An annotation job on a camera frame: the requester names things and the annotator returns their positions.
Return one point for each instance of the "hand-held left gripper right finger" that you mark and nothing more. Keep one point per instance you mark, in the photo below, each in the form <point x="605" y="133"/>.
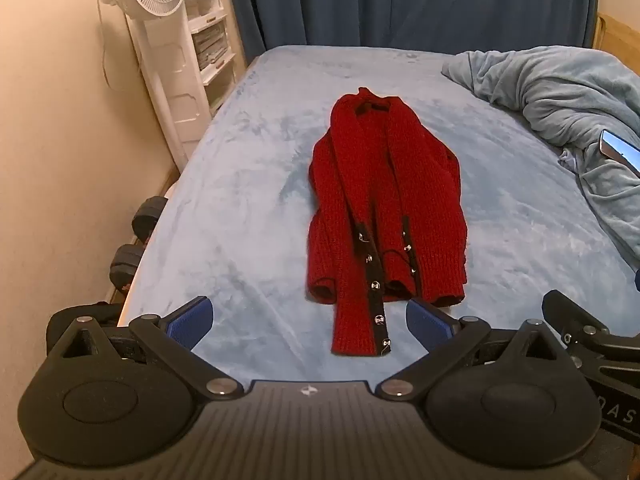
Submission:
<point x="429" y="324"/>

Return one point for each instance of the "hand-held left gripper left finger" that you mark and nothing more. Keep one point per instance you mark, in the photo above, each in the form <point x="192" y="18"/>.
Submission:
<point x="191" y="321"/>

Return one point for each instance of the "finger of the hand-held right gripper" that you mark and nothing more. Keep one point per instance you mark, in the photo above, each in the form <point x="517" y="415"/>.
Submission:
<point x="567" y="310"/>

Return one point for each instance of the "red knit cardigan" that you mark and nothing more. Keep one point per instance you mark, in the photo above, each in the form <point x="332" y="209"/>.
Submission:
<point x="385" y="220"/>

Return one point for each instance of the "black dumbbell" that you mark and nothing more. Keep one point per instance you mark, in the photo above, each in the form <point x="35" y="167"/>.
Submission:
<point x="150" y="214"/>
<point x="127" y="264"/>

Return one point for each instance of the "bed with light blue sheet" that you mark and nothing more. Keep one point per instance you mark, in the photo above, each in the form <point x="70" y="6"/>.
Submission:
<point x="240" y="210"/>

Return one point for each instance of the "smartphone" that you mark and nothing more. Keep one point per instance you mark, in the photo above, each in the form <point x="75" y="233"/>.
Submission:
<point x="619" y="151"/>

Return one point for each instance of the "grey-blue fleece blanket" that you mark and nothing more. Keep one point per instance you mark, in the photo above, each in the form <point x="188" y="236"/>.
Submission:
<point x="565" y="105"/>

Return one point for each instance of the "white shelf unit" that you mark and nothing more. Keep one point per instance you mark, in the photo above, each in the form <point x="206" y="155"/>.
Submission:
<point x="215" y="50"/>

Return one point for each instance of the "stack of papers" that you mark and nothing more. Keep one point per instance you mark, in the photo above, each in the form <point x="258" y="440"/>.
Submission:
<point x="210" y="45"/>

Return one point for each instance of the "dark blue curtain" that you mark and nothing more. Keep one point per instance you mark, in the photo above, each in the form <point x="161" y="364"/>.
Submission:
<point x="410" y="0"/>

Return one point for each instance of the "wooden bed frame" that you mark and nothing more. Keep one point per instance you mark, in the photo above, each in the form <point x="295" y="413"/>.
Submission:
<point x="617" y="35"/>

